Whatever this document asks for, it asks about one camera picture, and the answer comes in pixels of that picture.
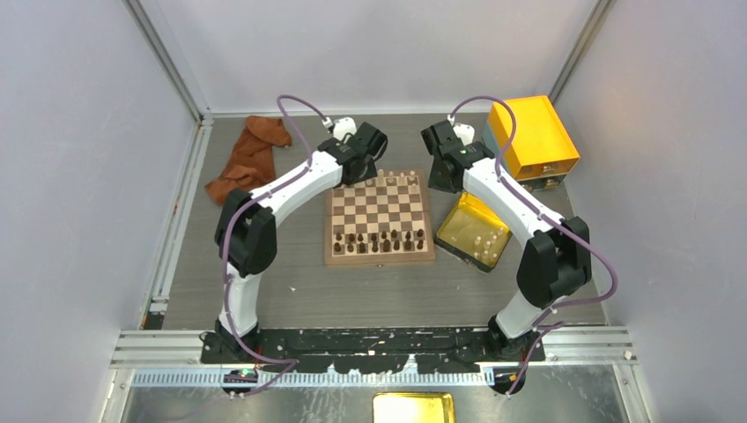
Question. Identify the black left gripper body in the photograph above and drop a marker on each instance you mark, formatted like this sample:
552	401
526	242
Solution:
368	173

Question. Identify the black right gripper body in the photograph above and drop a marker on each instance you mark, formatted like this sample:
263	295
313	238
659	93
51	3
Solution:
435	181

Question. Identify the light wooden king piece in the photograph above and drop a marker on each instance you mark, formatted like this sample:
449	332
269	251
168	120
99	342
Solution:
380	179

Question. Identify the gold metal tin tray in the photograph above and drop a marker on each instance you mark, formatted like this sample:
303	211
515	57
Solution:
473	233

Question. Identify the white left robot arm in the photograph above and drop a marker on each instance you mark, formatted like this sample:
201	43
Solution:
247	229

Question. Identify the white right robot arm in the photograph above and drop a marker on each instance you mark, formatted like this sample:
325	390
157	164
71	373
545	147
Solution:
555	261

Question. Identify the wooden chessboard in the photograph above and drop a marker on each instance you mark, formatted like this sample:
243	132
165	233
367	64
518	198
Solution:
394	219

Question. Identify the yellow drawer box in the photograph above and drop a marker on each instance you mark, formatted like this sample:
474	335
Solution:
542	153

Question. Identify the brown cloth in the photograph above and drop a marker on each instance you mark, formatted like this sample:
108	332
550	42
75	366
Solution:
250	164

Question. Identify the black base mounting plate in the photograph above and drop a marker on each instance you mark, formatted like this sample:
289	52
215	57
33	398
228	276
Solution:
443	350

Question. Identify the gold tin lid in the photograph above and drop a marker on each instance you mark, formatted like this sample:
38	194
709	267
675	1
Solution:
418	407

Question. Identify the aluminium front rail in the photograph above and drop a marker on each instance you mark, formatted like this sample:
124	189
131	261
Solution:
165	358

